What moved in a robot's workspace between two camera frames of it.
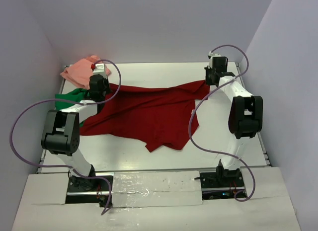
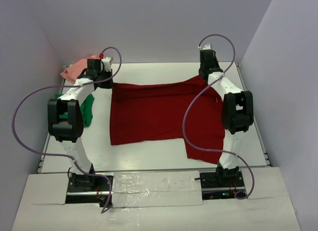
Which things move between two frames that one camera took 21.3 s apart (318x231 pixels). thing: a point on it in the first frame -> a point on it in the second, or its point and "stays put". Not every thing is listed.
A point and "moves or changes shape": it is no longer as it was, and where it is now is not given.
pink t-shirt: x=79 y=73 stays put
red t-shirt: x=161 y=116 moves or changes shape
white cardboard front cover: x=159 y=201 stays put
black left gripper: x=105 y=81 -> x=109 y=85
